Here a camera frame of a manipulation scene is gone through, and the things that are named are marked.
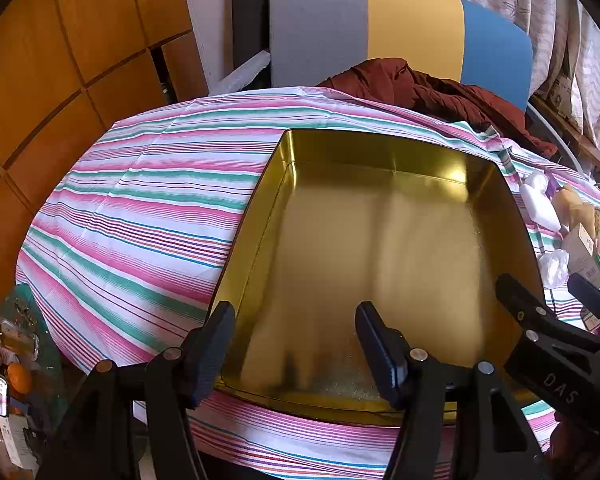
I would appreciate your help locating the orange fruit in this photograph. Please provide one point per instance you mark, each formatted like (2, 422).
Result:
(19, 377)

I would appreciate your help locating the cardboard box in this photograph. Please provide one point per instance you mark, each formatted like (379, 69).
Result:
(562, 87)

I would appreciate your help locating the black rolled mat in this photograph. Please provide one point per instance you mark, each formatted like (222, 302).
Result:
(247, 10)

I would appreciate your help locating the brown padded jacket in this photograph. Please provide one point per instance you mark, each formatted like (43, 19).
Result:
(430, 95)

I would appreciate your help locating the white foam sponge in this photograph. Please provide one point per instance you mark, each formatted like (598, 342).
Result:
(537, 205)

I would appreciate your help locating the glass bottle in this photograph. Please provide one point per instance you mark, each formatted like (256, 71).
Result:
(10, 332)

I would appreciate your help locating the tan sponge block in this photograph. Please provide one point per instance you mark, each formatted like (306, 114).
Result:
(567, 205)

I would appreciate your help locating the grey yellow blue chair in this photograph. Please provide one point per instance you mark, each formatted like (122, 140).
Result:
(410, 25)

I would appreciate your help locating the white wrapped roll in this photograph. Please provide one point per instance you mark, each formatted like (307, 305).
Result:
(242, 72)

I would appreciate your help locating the small beige carton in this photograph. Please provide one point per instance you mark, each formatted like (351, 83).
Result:
(580, 252)

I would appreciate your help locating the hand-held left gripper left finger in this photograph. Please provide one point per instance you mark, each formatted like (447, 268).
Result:
(215, 355)

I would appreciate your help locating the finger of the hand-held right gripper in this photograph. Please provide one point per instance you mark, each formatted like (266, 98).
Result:
(592, 300)
(517, 295)

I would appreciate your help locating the gold metal tin box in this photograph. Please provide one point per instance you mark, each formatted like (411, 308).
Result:
(380, 240)

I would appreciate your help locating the wooden desk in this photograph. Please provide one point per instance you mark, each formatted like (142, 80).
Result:
(575, 135)

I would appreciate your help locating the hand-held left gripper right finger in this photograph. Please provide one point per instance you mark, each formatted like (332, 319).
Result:
(380, 355)

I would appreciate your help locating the clear plastic wrap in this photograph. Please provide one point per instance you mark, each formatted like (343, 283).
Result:
(554, 262)

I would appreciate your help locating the striped pink green tablecloth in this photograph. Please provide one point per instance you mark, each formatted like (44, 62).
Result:
(155, 200)

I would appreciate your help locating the wooden cabinet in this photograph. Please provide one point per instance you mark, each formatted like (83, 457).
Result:
(55, 60)

